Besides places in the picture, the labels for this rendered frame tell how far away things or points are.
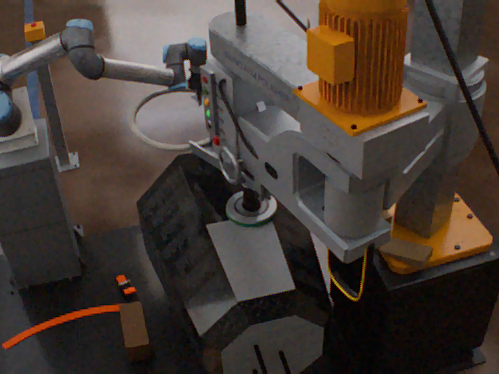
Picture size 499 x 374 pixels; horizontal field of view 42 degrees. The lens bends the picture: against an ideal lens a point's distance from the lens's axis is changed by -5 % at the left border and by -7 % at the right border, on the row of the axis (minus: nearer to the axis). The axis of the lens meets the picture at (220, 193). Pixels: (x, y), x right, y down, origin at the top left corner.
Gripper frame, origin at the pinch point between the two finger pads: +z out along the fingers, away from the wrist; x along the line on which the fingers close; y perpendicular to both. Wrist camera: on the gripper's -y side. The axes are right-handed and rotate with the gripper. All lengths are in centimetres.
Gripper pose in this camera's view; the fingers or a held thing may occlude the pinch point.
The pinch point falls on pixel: (203, 101)
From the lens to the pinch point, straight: 350.2
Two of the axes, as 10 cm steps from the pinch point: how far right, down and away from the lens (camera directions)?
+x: -5.0, 6.2, -6.0
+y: -8.7, -3.4, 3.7
